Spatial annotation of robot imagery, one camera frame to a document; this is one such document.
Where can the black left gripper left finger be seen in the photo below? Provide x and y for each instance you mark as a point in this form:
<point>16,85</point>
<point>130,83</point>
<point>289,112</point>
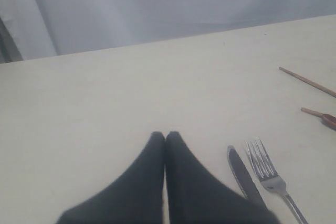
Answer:
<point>134,197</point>

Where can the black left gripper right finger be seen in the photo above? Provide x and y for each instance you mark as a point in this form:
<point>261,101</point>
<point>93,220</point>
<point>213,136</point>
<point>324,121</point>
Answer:
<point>196,196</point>

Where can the silver table knife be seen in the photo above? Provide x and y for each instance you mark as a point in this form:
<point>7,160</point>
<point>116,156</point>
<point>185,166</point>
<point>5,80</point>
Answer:
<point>243,178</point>

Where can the silver metal fork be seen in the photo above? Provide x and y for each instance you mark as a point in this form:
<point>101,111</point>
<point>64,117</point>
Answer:
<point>269,177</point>

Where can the light wooden chopstick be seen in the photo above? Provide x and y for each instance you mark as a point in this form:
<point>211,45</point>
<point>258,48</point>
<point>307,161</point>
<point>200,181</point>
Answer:
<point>312,112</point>

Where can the red-brown wooden spoon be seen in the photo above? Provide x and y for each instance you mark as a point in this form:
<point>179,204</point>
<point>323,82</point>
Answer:
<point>329,121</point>

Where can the dark wooden chopstick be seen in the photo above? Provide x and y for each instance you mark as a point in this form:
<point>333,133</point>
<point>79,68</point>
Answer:
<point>309,82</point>

